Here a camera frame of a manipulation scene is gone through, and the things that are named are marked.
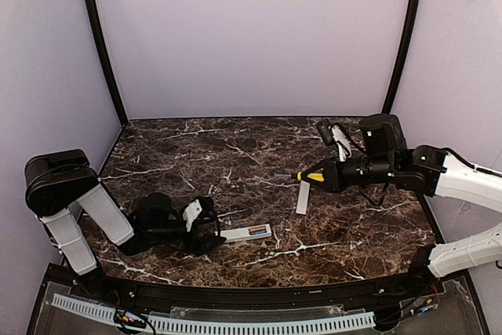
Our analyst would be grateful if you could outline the right black frame post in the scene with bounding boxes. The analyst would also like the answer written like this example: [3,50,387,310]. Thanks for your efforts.
[381,0,420,114]

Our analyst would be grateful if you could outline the white remote control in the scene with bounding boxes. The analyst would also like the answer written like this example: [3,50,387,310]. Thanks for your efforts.
[220,224,271,243]

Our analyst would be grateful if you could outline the black frame post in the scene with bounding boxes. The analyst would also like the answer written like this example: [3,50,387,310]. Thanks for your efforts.
[84,0,129,128]
[381,0,420,114]

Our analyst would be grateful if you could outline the black front table rail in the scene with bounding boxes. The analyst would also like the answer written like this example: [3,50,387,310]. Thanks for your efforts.
[84,274,414,311]

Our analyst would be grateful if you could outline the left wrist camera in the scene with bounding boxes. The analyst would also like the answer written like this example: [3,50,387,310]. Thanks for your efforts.
[181,197,220,233]

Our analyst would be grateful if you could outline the white battery compartment cover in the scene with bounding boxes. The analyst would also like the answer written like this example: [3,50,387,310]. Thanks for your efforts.
[296,181,311,215]

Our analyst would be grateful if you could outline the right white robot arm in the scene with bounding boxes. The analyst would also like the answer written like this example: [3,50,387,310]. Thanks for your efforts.
[292,114,501,279]

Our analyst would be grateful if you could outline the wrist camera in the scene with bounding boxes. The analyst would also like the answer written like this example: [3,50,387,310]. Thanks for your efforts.
[316,118,366,162]
[181,197,220,233]

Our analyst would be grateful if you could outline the yellow handled screwdriver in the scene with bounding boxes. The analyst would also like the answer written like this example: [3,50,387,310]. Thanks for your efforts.
[275,172,325,182]

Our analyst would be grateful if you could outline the white slotted cable duct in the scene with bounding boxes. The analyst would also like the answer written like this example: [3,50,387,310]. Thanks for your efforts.
[51,293,375,334]

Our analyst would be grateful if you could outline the left black frame post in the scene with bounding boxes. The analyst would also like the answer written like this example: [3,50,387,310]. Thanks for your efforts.
[84,0,129,128]

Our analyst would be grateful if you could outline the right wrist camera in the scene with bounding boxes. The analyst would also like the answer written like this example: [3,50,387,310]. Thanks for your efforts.
[316,118,366,162]

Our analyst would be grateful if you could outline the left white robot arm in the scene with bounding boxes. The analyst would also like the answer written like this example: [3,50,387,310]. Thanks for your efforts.
[24,149,226,276]

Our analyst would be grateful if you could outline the orange AA battery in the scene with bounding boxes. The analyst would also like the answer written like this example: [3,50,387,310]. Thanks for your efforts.
[249,225,267,233]

